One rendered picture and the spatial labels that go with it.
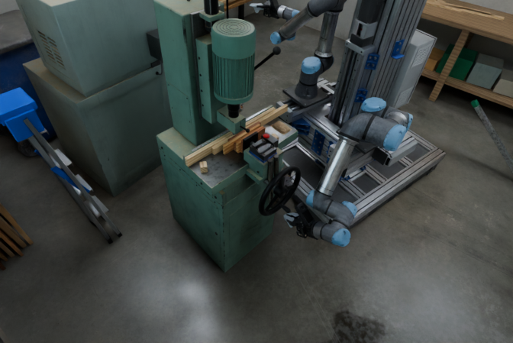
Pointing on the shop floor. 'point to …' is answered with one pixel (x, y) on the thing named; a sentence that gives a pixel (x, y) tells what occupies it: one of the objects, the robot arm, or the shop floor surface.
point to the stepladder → (19, 101)
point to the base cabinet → (217, 216)
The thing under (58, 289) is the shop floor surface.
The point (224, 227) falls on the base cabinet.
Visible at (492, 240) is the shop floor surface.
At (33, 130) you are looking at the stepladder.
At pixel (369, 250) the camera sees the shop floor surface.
